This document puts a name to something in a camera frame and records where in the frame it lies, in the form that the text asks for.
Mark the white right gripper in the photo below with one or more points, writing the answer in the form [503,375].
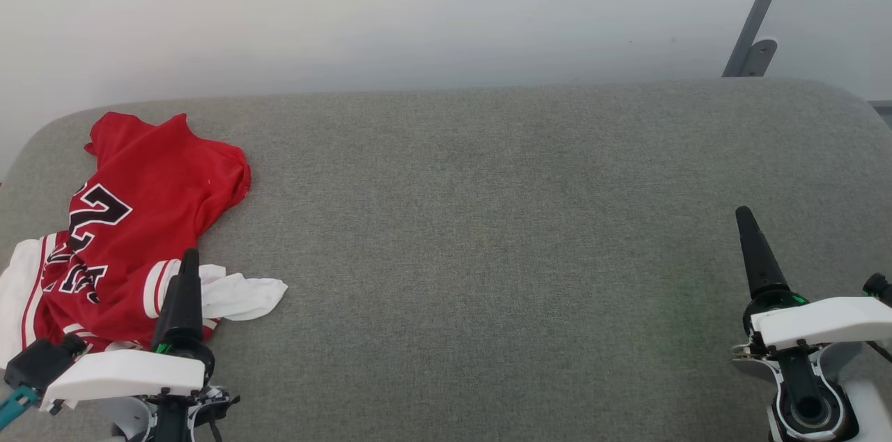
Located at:
[829,320]

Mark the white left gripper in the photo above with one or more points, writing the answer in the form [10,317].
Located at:
[125,376]

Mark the red basketball jersey white sleeves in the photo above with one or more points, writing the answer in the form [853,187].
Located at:
[153,184]

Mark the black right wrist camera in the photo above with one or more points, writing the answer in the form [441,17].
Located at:
[879,287]

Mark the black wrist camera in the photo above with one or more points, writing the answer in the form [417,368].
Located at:
[38,362]
[879,287]

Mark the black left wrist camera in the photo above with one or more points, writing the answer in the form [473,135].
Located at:
[38,362]

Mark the grey metal mounting bracket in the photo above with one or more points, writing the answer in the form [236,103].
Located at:
[759,57]

